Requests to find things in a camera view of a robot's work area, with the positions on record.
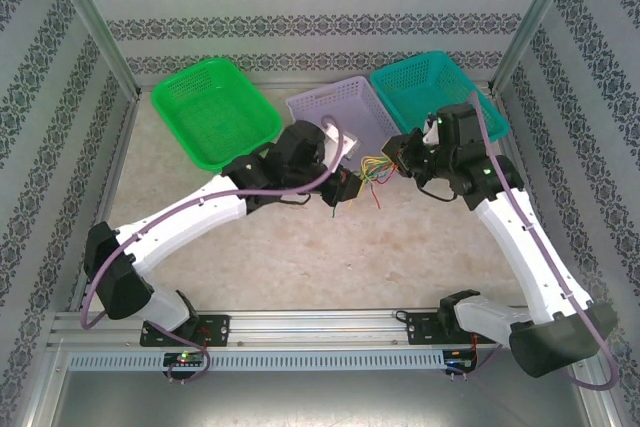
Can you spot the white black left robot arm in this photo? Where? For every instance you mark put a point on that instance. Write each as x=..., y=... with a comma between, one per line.
x=210, y=217

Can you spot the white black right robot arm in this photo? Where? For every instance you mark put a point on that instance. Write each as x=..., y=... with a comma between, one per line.
x=520, y=257

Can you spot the lilac plastic basket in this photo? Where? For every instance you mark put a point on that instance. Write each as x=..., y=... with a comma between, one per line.
x=360, y=107

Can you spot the teal plastic basket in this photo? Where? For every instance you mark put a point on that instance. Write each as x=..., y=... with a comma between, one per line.
x=415, y=87

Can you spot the green plastic basket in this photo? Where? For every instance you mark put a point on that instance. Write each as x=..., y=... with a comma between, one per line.
x=210, y=112

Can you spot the small circuit board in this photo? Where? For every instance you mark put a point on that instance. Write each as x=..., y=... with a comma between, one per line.
x=185, y=359
x=457, y=361

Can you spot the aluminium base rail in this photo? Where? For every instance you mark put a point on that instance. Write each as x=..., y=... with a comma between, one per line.
x=310, y=327

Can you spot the aluminium frame post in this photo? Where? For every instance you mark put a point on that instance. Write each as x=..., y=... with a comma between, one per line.
x=531, y=22
x=97, y=22

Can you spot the aluminium table side rail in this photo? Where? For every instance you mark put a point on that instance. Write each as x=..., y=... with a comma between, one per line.
x=106, y=197

